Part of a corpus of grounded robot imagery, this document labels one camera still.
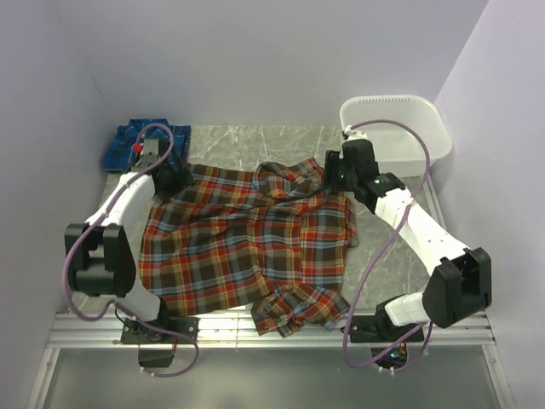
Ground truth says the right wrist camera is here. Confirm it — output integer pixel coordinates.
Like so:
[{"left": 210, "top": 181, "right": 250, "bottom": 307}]
[{"left": 341, "top": 125, "right": 368, "bottom": 143}]

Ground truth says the red brown plaid shirt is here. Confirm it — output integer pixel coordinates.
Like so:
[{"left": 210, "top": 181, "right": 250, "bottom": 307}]
[{"left": 139, "top": 158, "right": 358, "bottom": 337}]

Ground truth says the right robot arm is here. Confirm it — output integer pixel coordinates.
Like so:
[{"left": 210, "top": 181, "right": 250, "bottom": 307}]
[{"left": 323, "top": 139, "right": 492, "bottom": 341}]

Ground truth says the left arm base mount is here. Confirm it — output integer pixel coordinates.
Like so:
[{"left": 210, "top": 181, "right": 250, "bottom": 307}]
[{"left": 120, "top": 317, "right": 199, "bottom": 345}]

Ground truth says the aluminium rail frame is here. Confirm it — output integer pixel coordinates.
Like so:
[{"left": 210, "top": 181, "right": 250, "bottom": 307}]
[{"left": 25, "top": 170, "right": 519, "bottom": 409}]

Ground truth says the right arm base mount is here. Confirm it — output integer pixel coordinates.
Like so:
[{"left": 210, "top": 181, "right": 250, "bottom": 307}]
[{"left": 348, "top": 314, "right": 417, "bottom": 343}]

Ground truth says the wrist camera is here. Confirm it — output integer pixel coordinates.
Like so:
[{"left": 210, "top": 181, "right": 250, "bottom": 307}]
[
  {"left": 131, "top": 139, "right": 169, "bottom": 171},
  {"left": 341, "top": 125, "right": 368, "bottom": 143}
]

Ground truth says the black box under rail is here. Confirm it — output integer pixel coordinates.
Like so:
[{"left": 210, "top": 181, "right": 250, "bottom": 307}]
[{"left": 137, "top": 346, "right": 176, "bottom": 369}]

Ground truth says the blue plaid folded shirt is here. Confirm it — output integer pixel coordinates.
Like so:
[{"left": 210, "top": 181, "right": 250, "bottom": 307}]
[{"left": 102, "top": 118, "right": 192, "bottom": 173}]

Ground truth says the white plastic basin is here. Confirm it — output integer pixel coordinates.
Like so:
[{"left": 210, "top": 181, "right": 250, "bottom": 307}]
[{"left": 340, "top": 95, "right": 452, "bottom": 178}]

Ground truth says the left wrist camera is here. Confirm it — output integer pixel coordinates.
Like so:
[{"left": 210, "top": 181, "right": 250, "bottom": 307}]
[{"left": 131, "top": 139, "right": 169, "bottom": 171}]

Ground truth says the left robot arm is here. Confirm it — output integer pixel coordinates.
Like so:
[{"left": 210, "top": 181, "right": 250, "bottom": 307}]
[{"left": 62, "top": 162, "right": 194, "bottom": 343}]

